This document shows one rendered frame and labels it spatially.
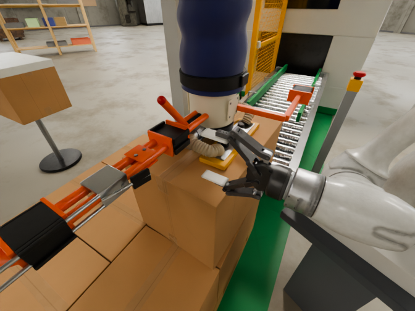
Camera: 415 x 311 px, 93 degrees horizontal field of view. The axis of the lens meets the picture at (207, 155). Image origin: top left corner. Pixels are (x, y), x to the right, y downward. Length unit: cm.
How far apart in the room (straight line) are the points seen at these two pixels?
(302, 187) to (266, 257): 119
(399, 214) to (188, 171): 50
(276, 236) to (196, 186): 116
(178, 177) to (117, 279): 50
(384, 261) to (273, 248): 91
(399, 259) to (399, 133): 40
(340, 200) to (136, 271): 77
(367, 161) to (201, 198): 41
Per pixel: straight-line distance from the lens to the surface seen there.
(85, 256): 106
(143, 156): 50
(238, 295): 146
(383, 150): 57
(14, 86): 205
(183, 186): 61
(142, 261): 96
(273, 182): 43
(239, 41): 64
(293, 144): 162
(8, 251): 43
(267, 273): 154
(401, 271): 82
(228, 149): 71
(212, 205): 56
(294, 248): 167
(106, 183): 46
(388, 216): 44
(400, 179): 81
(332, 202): 42
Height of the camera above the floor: 139
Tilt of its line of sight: 38 degrees down
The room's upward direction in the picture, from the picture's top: straight up
